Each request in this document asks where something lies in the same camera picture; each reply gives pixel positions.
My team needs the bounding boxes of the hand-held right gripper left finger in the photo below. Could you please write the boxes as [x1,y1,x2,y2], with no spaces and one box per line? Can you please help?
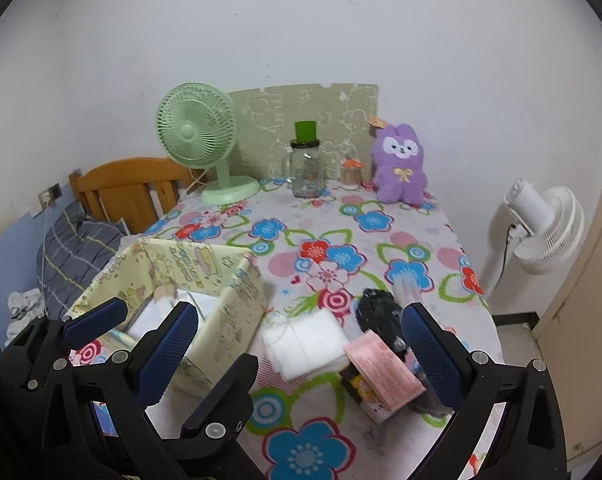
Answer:
[41,301,199,480]

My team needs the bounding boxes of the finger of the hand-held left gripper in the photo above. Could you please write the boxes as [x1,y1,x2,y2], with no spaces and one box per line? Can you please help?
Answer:
[180,352,260,444]
[0,296,128,397]

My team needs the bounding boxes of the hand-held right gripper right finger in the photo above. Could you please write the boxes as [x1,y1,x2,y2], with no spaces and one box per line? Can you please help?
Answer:
[402,304,567,480]

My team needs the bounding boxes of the pink packet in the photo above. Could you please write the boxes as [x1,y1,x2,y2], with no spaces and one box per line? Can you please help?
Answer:
[343,332,427,411]

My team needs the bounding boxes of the black plastic bag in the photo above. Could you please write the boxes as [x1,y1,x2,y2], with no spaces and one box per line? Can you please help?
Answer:
[355,288,407,351]

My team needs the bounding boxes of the yellow printed storage box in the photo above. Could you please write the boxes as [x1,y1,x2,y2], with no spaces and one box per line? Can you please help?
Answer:
[63,237,267,401]

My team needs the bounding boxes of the white soft pack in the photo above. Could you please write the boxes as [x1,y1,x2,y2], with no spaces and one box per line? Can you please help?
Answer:
[131,287,218,341]

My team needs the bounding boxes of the white crumpled clothes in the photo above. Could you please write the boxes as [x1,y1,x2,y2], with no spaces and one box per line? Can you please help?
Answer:
[6,287,46,336]

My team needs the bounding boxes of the white cartoon printed packet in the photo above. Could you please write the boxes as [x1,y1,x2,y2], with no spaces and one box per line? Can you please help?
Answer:
[340,365,397,423]

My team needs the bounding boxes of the wooden bed headboard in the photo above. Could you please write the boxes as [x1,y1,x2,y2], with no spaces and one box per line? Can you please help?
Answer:
[69,157,204,235]

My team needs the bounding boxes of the white standing fan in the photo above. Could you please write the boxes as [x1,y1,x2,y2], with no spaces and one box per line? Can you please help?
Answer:
[481,177,585,301]

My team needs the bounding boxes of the purple plush bunny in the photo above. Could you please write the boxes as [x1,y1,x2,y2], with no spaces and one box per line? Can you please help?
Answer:
[367,116,428,205]

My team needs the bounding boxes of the cotton swab container orange lid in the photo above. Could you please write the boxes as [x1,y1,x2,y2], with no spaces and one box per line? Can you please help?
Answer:
[342,156,363,190]

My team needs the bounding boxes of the green desk fan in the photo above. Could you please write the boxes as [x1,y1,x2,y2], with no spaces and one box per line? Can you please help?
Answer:
[155,83,260,206]

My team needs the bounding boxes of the glass jar with black lid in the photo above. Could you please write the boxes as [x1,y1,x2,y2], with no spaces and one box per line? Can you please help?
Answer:
[286,139,327,199]

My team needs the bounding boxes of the white charging cable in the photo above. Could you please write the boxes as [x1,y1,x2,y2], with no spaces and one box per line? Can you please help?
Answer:
[37,200,52,311]

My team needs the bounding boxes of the black fan cable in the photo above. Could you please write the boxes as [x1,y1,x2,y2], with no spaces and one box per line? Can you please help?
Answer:
[497,225,513,288]

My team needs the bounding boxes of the green fan power cord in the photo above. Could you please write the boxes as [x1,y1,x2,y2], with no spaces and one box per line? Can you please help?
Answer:
[182,169,207,196]

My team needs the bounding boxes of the green patterned wall board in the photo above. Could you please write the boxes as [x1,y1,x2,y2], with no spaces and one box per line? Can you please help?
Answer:
[229,81,380,183]

